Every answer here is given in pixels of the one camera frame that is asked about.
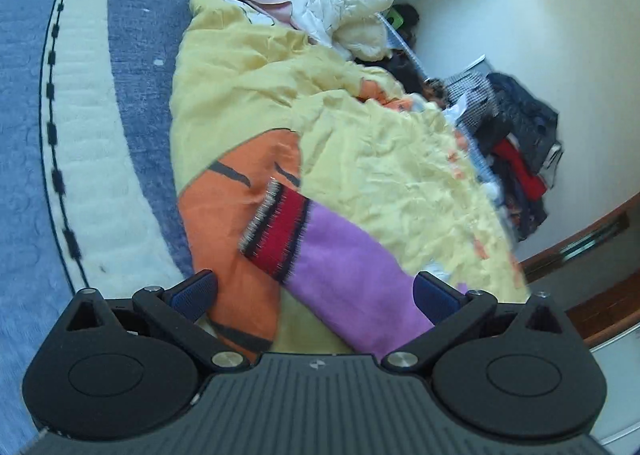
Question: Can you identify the pile of dark clothes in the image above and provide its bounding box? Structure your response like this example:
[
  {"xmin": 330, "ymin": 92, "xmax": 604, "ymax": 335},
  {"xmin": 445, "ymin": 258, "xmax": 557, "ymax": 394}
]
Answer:
[{"xmin": 472, "ymin": 72, "xmax": 563, "ymax": 241}]

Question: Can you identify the blue and cream blanket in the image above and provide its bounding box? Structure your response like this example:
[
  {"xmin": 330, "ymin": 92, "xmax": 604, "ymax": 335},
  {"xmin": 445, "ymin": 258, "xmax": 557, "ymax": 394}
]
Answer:
[{"xmin": 1, "ymin": 0, "xmax": 192, "ymax": 454}]

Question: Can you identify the yellow carrot print quilt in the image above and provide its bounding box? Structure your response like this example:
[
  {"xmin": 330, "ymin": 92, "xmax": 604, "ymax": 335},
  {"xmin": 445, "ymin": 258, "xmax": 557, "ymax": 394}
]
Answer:
[{"xmin": 169, "ymin": 0, "xmax": 528, "ymax": 357}]

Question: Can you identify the checkered fabric storage box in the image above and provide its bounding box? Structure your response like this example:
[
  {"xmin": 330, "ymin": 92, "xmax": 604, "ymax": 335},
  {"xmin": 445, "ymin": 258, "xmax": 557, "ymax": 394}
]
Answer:
[{"xmin": 444, "ymin": 55, "xmax": 498, "ymax": 134}]

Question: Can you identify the purple garment with red cuff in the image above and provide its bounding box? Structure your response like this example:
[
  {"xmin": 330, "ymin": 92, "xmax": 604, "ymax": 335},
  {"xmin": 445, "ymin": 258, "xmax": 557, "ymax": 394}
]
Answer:
[{"xmin": 240, "ymin": 180, "xmax": 433, "ymax": 359}]

